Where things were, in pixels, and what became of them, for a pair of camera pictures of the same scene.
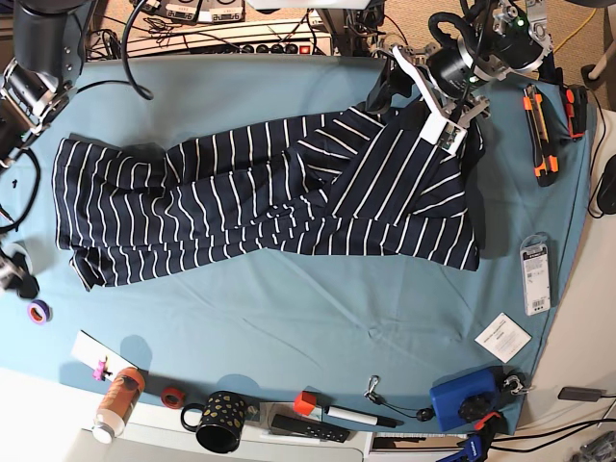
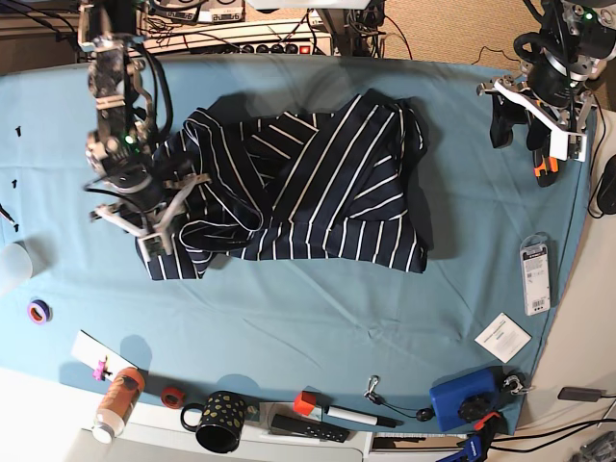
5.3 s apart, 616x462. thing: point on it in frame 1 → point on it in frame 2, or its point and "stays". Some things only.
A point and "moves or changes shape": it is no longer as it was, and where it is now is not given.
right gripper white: [395, 79] → [561, 138]
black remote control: [309, 428] stays
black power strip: [264, 49] stays
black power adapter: [580, 394] stays
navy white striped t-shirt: [347, 180] moves or changes shape
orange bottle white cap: [118, 403] stays
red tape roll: [172, 397] stays
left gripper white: [27, 285] → [160, 230]
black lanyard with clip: [423, 414] stays
